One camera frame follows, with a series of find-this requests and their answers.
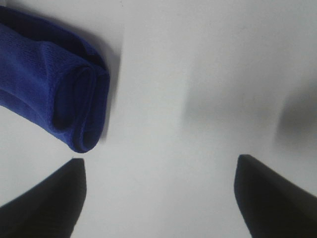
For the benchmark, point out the blue microfiber towel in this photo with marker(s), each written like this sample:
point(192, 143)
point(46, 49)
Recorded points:
point(53, 78)

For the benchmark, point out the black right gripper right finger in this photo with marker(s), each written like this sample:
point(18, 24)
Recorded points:
point(271, 205)

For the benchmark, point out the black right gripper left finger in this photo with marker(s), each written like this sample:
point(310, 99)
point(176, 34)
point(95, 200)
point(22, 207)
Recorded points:
point(50, 209)

